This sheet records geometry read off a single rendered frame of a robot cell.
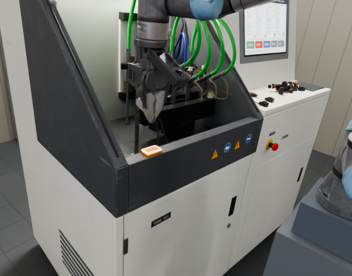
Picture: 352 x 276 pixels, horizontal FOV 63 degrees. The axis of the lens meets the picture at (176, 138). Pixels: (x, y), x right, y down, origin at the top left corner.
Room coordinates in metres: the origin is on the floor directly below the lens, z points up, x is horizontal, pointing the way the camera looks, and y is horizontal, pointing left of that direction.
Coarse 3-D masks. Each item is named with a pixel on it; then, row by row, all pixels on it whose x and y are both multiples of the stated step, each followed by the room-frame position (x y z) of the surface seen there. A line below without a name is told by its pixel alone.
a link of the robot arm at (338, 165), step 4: (348, 124) 0.67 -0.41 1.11; (348, 128) 0.65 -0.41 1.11; (348, 132) 0.64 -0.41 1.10; (344, 136) 0.66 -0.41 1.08; (344, 140) 0.64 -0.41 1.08; (344, 144) 0.63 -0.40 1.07; (340, 148) 0.65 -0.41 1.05; (344, 148) 0.61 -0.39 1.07; (340, 152) 0.64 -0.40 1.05; (340, 156) 0.64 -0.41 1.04; (336, 160) 0.65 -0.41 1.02; (340, 160) 0.63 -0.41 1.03; (336, 164) 0.65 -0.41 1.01; (340, 164) 0.63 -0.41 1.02; (336, 168) 0.64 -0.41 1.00; (340, 168) 0.63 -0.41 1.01; (340, 172) 0.62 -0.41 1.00
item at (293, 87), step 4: (272, 84) 1.43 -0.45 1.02; (276, 84) 1.43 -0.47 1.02; (280, 84) 1.45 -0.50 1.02; (284, 84) 1.43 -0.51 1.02; (288, 84) 1.49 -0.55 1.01; (292, 84) 1.50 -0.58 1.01; (296, 84) 1.52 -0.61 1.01; (272, 88) 1.43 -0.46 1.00; (276, 88) 1.46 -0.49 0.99; (280, 88) 1.37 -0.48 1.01; (284, 88) 1.42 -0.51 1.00; (288, 88) 1.45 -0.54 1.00; (292, 88) 1.48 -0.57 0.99; (296, 88) 1.48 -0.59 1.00; (300, 88) 1.50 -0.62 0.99; (304, 88) 1.50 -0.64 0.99; (280, 92) 1.39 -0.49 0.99; (292, 92) 1.43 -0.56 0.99
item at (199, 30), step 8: (136, 0) 1.16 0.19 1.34; (128, 24) 1.18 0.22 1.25; (200, 24) 0.93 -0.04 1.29; (128, 32) 1.18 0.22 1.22; (200, 32) 0.92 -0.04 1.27; (128, 40) 1.18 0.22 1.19; (200, 40) 0.92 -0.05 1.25; (128, 48) 1.18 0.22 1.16; (192, 56) 0.93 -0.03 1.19; (184, 64) 0.95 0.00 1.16
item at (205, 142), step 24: (240, 120) 1.05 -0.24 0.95; (168, 144) 0.79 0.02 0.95; (192, 144) 0.82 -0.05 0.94; (216, 144) 0.90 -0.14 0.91; (144, 168) 0.68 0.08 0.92; (168, 168) 0.75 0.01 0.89; (192, 168) 0.83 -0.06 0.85; (216, 168) 0.92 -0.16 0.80; (144, 192) 0.68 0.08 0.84; (168, 192) 0.75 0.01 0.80
